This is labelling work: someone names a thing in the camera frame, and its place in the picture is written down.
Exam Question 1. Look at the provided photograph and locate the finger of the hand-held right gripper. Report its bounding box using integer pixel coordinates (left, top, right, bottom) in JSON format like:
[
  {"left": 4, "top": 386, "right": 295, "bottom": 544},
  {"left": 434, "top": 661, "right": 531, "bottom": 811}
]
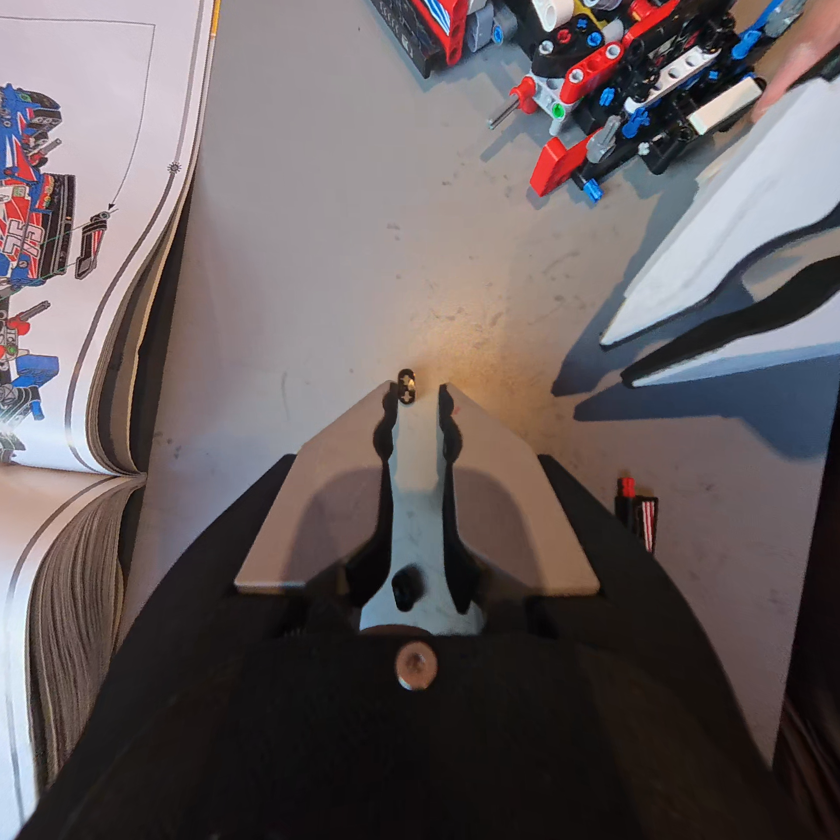
[
  {"left": 619, "top": 255, "right": 840, "bottom": 390},
  {"left": 599, "top": 77, "right": 840, "bottom": 347}
]

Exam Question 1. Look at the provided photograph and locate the open instruction book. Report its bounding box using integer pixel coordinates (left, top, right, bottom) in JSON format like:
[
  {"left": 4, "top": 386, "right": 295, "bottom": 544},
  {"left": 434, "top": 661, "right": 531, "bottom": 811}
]
[{"left": 0, "top": 0, "right": 222, "bottom": 831}]

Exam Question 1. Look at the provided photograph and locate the toy brick vehicle chassis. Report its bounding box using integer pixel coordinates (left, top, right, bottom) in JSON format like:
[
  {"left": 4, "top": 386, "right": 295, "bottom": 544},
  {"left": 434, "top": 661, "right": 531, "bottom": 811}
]
[{"left": 487, "top": 0, "right": 809, "bottom": 203}]

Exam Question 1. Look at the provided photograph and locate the black striped panel with red pin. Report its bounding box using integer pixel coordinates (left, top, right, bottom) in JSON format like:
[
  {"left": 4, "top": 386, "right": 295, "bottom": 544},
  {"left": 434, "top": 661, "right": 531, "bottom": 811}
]
[{"left": 614, "top": 475, "right": 660, "bottom": 556}]

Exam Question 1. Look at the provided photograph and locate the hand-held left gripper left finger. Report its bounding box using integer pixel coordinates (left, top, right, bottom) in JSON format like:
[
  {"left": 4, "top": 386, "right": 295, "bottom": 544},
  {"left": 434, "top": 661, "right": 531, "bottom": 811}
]
[{"left": 233, "top": 381, "right": 403, "bottom": 608}]

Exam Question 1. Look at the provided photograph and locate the person's right hand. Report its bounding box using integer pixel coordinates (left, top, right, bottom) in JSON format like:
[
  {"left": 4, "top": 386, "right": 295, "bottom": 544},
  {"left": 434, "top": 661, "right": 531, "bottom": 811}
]
[{"left": 750, "top": 16, "right": 840, "bottom": 124}]

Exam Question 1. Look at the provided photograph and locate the striped toy brick truck body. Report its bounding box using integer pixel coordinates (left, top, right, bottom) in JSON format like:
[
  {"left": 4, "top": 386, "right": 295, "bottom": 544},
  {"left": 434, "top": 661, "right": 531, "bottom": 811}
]
[{"left": 369, "top": 0, "right": 501, "bottom": 81}]

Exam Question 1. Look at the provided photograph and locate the grey desk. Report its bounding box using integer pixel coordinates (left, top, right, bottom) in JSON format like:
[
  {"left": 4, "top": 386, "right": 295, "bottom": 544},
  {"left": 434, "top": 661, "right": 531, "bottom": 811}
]
[{"left": 118, "top": 0, "right": 840, "bottom": 762}]

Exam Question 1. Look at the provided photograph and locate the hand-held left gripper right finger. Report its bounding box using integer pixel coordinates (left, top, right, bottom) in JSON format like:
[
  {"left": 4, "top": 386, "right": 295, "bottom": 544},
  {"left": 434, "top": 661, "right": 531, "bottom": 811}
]
[{"left": 436, "top": 382, "right": 602, "bottom": 616}]

